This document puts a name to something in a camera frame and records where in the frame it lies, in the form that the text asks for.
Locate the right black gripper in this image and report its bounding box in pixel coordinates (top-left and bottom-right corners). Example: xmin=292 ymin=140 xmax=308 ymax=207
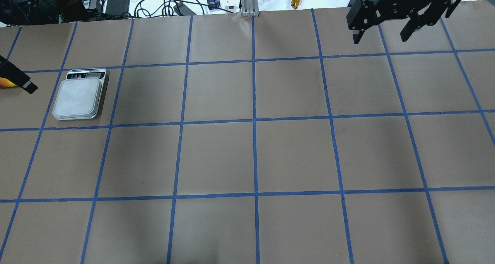
xmin=346 ymin=0 xmax=452 ymax=44

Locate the red yellow mango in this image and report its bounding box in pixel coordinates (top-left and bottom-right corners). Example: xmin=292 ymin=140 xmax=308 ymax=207
xmin=0 ymin=77 xmax=17 ymax=89

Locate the black electronics pile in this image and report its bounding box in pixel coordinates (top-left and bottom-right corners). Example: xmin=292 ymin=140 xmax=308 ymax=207
xmin=0 ymin=0 xmax=104 ymax=26

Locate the digital kitchen scale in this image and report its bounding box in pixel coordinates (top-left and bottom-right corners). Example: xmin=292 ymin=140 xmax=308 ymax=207
xmin=52 ymin=68 xmax=107 ymax=121

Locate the black power adapter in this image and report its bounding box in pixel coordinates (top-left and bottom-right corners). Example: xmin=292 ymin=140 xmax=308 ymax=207
xmin=104 ymin=0 xmax=130 ymax=15

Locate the small blue black box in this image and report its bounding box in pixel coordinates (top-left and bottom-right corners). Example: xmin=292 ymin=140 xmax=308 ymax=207
xmin=207 ymin=0 xmax=221 ymax=10

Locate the aluminium frame post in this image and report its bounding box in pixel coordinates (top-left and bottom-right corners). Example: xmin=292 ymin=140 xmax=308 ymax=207
xmin=239 ymin=0 xmax=259 ymax=17

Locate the white red switch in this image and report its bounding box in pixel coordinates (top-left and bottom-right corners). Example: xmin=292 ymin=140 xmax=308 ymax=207
xmin=224 ymin=2 xmax=237 ymax=12

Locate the black cable bundle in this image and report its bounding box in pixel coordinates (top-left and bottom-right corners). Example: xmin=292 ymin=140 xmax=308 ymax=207
xmin=133 ymin=0 xmax=229 ymax=18

